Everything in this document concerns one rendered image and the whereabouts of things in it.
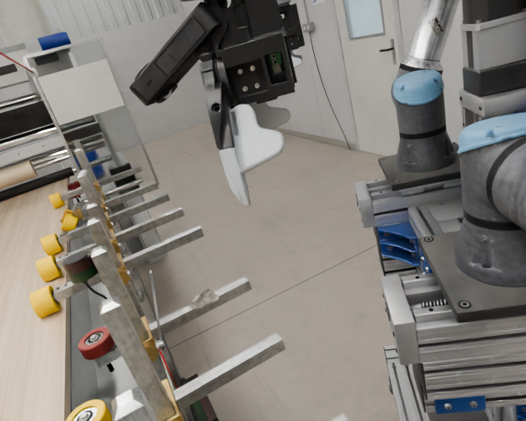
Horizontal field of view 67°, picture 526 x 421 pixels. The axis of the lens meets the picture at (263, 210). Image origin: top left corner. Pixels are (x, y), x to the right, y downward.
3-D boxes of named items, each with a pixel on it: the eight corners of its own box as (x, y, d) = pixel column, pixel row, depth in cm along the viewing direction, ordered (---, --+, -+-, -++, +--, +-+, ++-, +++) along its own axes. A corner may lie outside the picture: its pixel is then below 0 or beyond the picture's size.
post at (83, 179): (132, 272, 173) (84, 170, 154) (134, 276, 170) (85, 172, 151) (124, 276, 172) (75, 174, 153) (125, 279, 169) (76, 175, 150)
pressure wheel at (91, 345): (125, 353, 107) (108, 320, 102) (128, 372, 100) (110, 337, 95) (95, 368, 104) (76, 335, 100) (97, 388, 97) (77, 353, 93)
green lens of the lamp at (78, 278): (97, 265, 92) (93, 256, 92) (98, 275, 87) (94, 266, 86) (71, 276, 91) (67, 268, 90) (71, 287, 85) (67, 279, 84)
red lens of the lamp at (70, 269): (93, 256, 91) (88, 247, 91) (94, 266, 86) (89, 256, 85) (66, 266, 90) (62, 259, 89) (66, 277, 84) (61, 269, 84)
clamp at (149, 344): (151, 329, 109) (144, 315, 107) (161, 357, 97) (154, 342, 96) (132, 339, 107) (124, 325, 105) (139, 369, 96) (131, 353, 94)
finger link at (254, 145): (290, 188, 33) (273, 89, 35) (224, 202, 34) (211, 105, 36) (296, 195, 36) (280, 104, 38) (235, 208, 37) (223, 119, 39)
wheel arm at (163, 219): (182, 213, 154) (179, 205, 152) (184, 215, 150) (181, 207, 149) (49, 269, 138) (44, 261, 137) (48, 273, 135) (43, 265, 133)
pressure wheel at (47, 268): (50, 250, 136) (55, 267, 132) (59, 262, 142) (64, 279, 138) (32, 257, 134) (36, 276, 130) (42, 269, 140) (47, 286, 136)
